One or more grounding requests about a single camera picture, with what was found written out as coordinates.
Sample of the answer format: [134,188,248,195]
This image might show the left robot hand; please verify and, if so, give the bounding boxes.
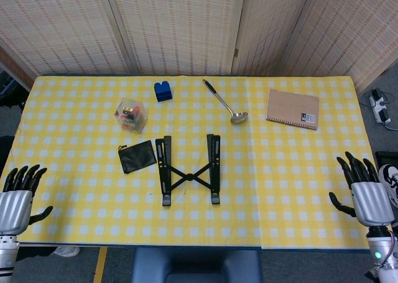
[0,164,53,236]

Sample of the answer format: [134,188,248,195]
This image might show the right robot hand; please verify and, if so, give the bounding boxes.
[328,151,395,227]

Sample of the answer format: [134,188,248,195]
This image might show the black drawstring pouch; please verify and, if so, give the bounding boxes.
[118,139,157,174]

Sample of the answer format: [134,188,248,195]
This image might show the black folding laptop stand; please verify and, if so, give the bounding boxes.
[154,134,222,207]

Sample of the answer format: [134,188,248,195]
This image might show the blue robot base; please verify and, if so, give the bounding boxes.
[132,247,264,283]

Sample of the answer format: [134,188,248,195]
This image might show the white and black sneaker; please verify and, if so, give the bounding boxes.
[378,164,398,208]

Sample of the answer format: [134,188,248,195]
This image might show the black bag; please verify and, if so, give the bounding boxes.
[0,136,15,172]

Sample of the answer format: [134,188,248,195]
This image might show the white shoe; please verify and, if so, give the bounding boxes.
[51,245,81,258]

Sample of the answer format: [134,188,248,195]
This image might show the white power strip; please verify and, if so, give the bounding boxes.
[369,89,393,124]

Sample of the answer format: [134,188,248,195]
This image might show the yellow checked tablecloth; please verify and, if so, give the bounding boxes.
[0,75,397,250]

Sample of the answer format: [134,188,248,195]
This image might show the yellow floor tape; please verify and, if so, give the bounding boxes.
[93,247,108,283]

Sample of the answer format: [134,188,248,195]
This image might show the brown spiral notebook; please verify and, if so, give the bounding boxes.
[264,88,320,131]

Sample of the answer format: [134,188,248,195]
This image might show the clear box with toys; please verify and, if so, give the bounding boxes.
[114,97,149,135]

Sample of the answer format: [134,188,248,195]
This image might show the blue building block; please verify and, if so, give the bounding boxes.
[154,81,174,103]

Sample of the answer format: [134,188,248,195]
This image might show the beige woven folding screen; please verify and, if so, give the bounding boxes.
[0,0,398,91]

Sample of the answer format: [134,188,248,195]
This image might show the steel ladle black handle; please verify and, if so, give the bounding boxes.
[202,78,249,124]

